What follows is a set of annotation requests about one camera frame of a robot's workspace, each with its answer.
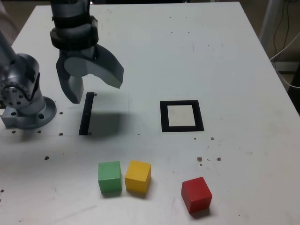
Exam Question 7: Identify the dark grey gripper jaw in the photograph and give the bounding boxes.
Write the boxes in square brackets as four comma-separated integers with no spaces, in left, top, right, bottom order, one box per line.
[55,52,84,104]

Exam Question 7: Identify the white slanted post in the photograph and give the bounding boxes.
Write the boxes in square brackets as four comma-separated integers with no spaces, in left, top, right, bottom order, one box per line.
[259,0,285,54]

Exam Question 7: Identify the green cube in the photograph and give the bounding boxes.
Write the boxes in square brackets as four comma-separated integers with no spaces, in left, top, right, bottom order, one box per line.
[97,161,122,194]

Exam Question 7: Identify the yellow cube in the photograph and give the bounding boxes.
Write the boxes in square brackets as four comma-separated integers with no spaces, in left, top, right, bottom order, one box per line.
[124,160,152,194]

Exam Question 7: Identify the red cube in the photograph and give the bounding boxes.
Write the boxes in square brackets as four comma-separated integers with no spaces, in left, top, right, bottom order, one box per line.
[180,176,213,214]

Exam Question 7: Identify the white cable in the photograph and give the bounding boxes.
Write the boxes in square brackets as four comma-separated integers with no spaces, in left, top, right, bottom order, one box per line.
[269,31,300,89]

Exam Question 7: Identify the black tape square outline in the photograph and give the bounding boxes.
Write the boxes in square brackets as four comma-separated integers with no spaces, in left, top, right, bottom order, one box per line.
[159,100,205,133]

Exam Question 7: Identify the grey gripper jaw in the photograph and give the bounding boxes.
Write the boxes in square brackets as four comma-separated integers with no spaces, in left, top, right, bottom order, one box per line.
[63,44,125,89]

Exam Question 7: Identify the thin black background cable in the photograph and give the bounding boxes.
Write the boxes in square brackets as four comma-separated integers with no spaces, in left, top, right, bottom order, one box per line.
[273,0,296,55]

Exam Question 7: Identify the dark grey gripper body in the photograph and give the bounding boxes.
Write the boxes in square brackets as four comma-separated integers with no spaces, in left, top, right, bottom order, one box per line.
[58,45,97,62]

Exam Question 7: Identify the black tape strip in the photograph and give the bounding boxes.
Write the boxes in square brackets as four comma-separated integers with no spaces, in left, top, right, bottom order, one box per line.
[79,92,95,136]

